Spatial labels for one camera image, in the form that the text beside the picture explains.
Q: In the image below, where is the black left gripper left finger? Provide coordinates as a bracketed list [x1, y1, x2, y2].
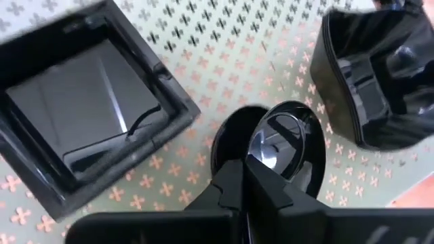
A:
[184, 159, 247, 244]

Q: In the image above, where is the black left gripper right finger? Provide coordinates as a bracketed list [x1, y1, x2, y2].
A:
[244, 155, 332, 244]

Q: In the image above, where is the black teardrop plate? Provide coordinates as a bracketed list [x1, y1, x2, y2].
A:
[246, 100, 328, 200]
[210, 104, 272, 179]

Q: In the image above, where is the small black square plate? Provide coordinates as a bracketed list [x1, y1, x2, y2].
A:
[0, 101, 201, 223]
[0, 0, 201, 218]

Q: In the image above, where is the black wavy-edged plate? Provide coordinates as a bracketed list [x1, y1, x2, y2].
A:
[309, 9, 408, 152]
[321, 0, 434, 146]
[317, 6, 421, 150]

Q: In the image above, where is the green perforated metal riser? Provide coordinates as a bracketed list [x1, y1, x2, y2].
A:
[0, 0, 434, 244]

